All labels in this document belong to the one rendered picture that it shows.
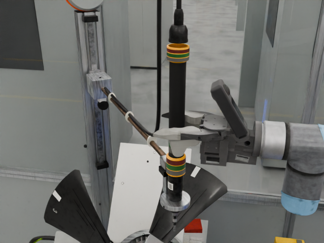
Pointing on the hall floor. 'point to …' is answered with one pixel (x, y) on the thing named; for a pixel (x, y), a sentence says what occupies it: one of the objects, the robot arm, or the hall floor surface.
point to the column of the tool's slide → (97, 181)
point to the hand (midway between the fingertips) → (162, 121)
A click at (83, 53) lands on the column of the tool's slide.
